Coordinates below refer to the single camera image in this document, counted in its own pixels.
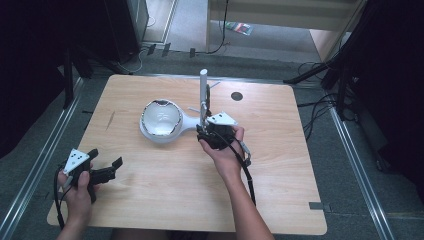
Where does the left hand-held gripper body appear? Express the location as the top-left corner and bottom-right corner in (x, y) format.
(62, 148), (103, 205)

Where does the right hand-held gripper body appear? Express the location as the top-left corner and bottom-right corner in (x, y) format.
(205, 111), (239, 151)

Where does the white hook stand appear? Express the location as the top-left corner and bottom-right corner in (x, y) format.
(138, 68), (222, 145)

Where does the person's right hand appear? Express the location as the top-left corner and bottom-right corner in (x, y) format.
(198, 125), (246, 184)

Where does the person's left hand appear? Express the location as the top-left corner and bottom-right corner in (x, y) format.
(57, 170), (101, 226)

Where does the white bowl with silver rim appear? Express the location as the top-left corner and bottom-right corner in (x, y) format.
(141, 98), (184, 137)

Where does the black stand leg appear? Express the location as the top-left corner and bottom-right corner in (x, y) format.
(62, 49), (75, 110)

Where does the dark curtain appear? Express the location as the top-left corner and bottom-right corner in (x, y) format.
(0, 0), (113, 160)
(344, 0), (424, 203)

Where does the colourful packet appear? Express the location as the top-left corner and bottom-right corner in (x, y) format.
(225, 21), (255, 37)

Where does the grey tape piece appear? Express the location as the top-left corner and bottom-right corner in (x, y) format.
(308, 201), (332, 212)

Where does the black cabinet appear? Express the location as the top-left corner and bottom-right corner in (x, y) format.
(102, 0), (150, 65)

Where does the light wooden shelf unit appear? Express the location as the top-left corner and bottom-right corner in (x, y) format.
(205, 0), (368, 63)

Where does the black tripod stand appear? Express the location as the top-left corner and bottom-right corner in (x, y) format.
(283, 19), (368, 121)

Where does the aluminium floor rail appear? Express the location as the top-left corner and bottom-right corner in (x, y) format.
(327, 105), (397, 240)
(0, 76), (86, 240)

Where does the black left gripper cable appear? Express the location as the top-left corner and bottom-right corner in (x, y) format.
(53, 163), (68, 231)

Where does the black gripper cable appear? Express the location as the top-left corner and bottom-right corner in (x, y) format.
(53, 163), (68, 231)
(208, 129), (258, 207)

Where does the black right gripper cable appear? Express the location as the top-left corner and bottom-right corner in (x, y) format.
(208, 129), (258, 207)

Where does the white floor cable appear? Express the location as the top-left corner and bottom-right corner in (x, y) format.
(117, 46), (149, 75)

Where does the bundle of black floor cables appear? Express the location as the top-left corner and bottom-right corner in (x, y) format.
(296, 60), (339, 142)

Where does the black hanging cable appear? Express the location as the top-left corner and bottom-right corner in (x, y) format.
(205, 0), (232, 55)

